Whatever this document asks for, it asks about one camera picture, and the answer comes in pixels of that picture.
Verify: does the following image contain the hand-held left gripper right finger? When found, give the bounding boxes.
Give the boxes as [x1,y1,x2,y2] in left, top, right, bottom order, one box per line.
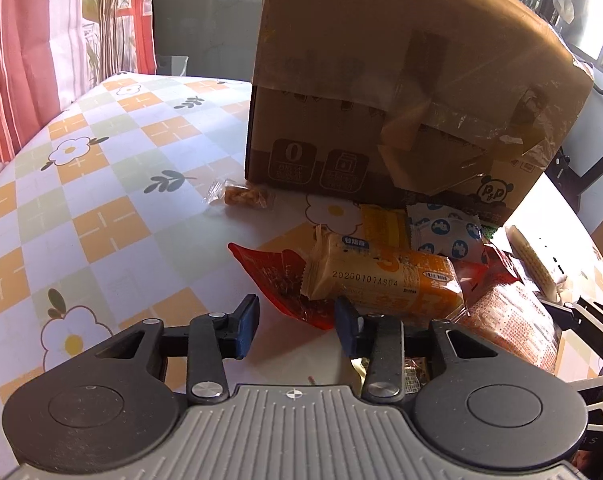
[334,296,502,406]

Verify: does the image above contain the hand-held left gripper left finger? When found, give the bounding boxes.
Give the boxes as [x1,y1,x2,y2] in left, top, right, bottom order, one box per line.
[94,292,261,408]

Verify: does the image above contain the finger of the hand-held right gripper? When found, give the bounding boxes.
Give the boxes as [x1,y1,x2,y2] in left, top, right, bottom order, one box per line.
[545,295,603,350]

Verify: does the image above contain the red snack packet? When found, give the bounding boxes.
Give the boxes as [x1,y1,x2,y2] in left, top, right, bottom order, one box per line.
[228,242,342,331]

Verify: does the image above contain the orange cream bread packet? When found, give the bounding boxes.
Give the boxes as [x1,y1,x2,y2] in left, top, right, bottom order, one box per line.
[301,225,466,317]

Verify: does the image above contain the large orange snack packet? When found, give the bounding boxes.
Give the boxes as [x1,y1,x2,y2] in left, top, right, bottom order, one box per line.
[446,242,562,366]

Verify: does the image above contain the small clear candy packet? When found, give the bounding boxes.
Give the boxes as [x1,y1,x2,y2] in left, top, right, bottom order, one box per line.
[204,178,274,209]
[349,355,422,396]

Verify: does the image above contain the white striped snack packet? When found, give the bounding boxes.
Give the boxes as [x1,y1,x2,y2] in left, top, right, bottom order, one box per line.
[504,225,567,301]

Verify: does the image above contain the brown cardboard box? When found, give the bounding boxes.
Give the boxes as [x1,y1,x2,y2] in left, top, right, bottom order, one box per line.
[245,0,596,226]

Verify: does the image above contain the yellow snack packet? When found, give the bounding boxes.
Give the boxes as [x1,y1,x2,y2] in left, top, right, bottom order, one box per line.
[359,203,412,251]

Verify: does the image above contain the white blue-patterned snack packet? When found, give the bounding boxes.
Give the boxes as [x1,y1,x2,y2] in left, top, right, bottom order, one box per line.
[406,202,489,263]

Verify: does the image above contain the black exercise bike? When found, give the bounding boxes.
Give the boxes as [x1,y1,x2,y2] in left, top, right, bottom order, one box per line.
[546,85,603,221]

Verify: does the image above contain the white hanging bag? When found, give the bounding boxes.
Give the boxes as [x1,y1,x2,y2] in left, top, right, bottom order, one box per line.
[551,0,577,23]

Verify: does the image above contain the printed red backdrop cloth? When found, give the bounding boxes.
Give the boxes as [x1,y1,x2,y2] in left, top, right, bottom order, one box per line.
[0,0,157,161]

